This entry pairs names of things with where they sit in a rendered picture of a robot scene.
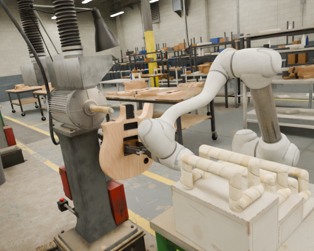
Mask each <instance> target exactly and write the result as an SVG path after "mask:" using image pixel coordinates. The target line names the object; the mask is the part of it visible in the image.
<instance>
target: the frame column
mask: <svg viewBox="0 0 314 251"><path fill-rule="evenodd" d="M55 134H56V135H57V136H58V139H59V143H60V147H61V152H62V156H63V161H64V165H65V169H66V174H67V178H68V182H69V187H70V191H71V196H72V200H73V204H74V209H75V211H76V212H78V216H79V218H77V217H76V218H77V223H76V227H75V231H76V232H77V233H79V234H80V235H81V236H82V237H83V238H84V239H85V240H86V241H87V242H88V243H92V242H94V241H96V240H97V239H99V238H101V237H102V236H104V235H105V234H107V233H109V232H110V231H112V230H113V229H115V228H117V227H118V226H117V225H116V223H115V220H114V217H113V214H112V209H111V204H110V199H109V193H108V188H107V182H106V177H105V173H104V172H103V170H102V169H101V166H100V162H99V153H100V145H99V139H98V129H97V130H94V131H91V132H87V133H84V134H81V135H78V136H74V137H68V136H65V135H63V134H60V133H57V132H55Z"/></svg>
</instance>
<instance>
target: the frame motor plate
mask: <svg viewBox="0 0 314 251"><path fill-rule="evenodd" d="M61 124H63V123H57V124H53V131H54V132H57V133H60V134H63V135H65V136H68V137H74V136H78V135H81V134H84V133H87V132H91V131H94V130H97V129H100V128H102V126H101V124H104V123H101V124H100V125H98V126H97V127H95V128H92V129H83V130H80V131H75V130H72V129H68V128H65V127H62V126H60V125H61Z"/></svg>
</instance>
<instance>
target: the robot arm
mask: <svg viewBox="0 0 314 251"><path fill-rule="evenodd" d="M281 66H282V59H281V56H280V54H279V53H278V52H277V51H276V50H273V49H269V48H247V49H242V50H235V49H234V48H226V49H224V50H223V51H222V52H221V53H220V54H219V55H218V56H217V57H216V58H215V60H214V62H213V63H212V65H211V67H210V70H209V73H208V75H207V79H206V82H205V85H204V88H203V90H202V92H201V93H200V94H199V95H197V96H195V97H193V98H190V99H188V100H185V101H183V102H180V103H178V104H175V105H173V106H172V107H170V108H169V109H168V110H167V111H166V112H165V113H164V114H163V115H162V116H161V117H160V118H156V119H145V120H144V121H142V122H141V123H140V124H139V127H138V137H139V139H140V141H141V142H139V141H136V147H135V146H131V145H130V144H125V150H126V152H128V153H132V154H136V155H140V153H141V154H145V155H147V156H148V158H150V159H152V160H153V161H155V162H157V163H160V164H163V165H164V166H166V167H168V168H170V169H173V170H177V171H181V164H180V156H181V155H182V154H183V153H189V154H192V155H194V153H193V152H191V151H190V150H189V149H187V148H184V146H182V145H180V144H179V143H177V142H176V141H175V131H176V129H175V127H174V123H175V121H176V119H177V118H178V117H179V116H181V115H184V114H186V113H189V112H192V111H194V110H197V109H199V108H202V107H204V106H206V105H207V104H208V103H210V102H211V101H212V100H213V98H214V97H215V96H216V94H217V93H218V92H219V90H220V89H221V88H222V87H223V86H224V84H225V83H226V81H227V80H228V79H232V78H241V80H242V81H243V82H244V83H245V85H246V86H247V87H249V89H250V93H251V97H252V101H253V105H254V108H255V112H256V116H257V120H258V124H259V128H260V132H261V138H259V137H257V134H256V133H255V132H253V131H252V130H250V129H242V130H239V131H237V132H236V134H235V135H234V137H233V140H232V152H236V153H240V154H244V155H248V156H252V157H256V158H260V159H264V160H268V161H272V162H276V163H280V164H283V165H287V166H291V167H293V166H295V165H297V163H298V160H299V156H300V151H299V150H298V148H297V147H296V146H295V145H294V144H293V143H290V141H289V140H288V139H287V137H286V136H285V135H284V134H283V133H281V132H280V127H279V122H278V117H277V112H276V106H275V101H274V96H273V91H272V86H271V81H272V79H273V77H274V76H275V75H277V74H278V72H279V71H280V69H281Z"/></svg>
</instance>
